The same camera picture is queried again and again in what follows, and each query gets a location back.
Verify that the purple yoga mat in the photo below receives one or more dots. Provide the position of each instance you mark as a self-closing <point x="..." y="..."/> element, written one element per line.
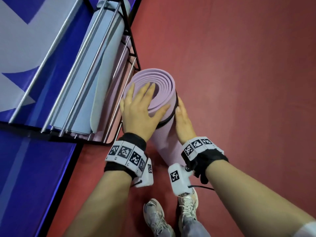
<point x="164" y="140"/>
<point x="111" y="96"/>

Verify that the person's white sleeve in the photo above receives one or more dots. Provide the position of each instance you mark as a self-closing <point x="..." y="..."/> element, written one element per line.
<point x="307" y="230"/>

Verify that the person's right forearm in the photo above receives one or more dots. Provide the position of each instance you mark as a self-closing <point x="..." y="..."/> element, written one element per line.
<point x="249" y="202"/>

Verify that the blue white printed banner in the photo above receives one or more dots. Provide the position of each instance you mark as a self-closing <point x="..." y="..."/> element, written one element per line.
<point x="14" y="34"/>

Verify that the person's grey trouser leg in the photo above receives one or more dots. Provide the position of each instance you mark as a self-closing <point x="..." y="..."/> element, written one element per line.
<point x="195" y="228"/>

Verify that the person's grey sneaker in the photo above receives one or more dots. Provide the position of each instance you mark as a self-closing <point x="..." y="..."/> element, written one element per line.
<point x="188" y="207"/>
<point x="155" y="217"/>

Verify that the person's left middle finger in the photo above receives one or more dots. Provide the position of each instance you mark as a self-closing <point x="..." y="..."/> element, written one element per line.
<point x="143" y="92"/>

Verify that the person's left grey sneaker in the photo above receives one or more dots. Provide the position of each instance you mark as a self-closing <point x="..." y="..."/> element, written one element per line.
<point x="155" y="217"/>

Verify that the person's right grey sneaker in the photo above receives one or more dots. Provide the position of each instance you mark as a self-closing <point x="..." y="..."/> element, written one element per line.
<point x="188" y="207"/>

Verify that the person's left forearm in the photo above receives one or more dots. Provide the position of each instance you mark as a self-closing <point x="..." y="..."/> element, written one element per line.
<point x="103" y="204"/>

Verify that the person's left hand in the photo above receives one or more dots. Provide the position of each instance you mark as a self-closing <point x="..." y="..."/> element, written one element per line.
<point x="137" y="115"/>

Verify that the black metal mat rack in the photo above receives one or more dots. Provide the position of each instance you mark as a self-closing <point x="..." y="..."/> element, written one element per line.
<point x="29" y="133"/>

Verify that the left wrist tracker band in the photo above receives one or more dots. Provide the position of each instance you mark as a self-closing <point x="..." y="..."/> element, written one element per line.
<point x="128" y="153"/>

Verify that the person's right hand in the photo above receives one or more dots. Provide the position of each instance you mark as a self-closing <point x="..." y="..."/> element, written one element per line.
<point x="184" y="125"/>

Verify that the wrist tracker band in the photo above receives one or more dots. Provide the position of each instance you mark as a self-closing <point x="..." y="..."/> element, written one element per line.
<point x="197" y="150"/>
<point x="128" y="153"/>

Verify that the person's left thumb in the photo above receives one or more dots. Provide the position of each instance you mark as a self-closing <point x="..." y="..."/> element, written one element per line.
<point x="160" y="111"/>

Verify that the rolled light blue yoga mat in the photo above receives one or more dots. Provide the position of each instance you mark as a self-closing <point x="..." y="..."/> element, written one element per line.
<point x="81" y="101"/>

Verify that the person's left little finger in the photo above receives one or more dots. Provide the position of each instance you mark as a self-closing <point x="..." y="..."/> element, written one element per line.
<point x="121" y="106"/>

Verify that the right wrist tracker band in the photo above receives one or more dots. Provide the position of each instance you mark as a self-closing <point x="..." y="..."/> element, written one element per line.
<point x="197" y="150"/>

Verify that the blue padded panel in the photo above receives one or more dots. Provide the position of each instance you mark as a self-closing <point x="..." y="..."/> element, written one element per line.
<point x="27" y="185"/>

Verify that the person's right thumb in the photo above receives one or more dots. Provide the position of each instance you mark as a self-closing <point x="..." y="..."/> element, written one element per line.
<point x="177" y="115"/>

